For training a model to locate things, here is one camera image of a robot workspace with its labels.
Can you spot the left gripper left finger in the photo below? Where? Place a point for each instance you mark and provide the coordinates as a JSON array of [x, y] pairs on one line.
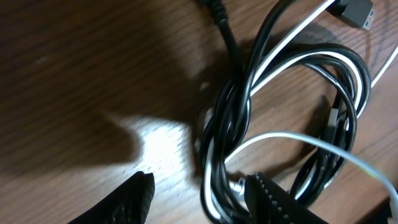
[[127, 204]]

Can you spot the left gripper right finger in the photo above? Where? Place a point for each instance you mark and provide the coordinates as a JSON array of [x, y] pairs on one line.
[[268, 203]]

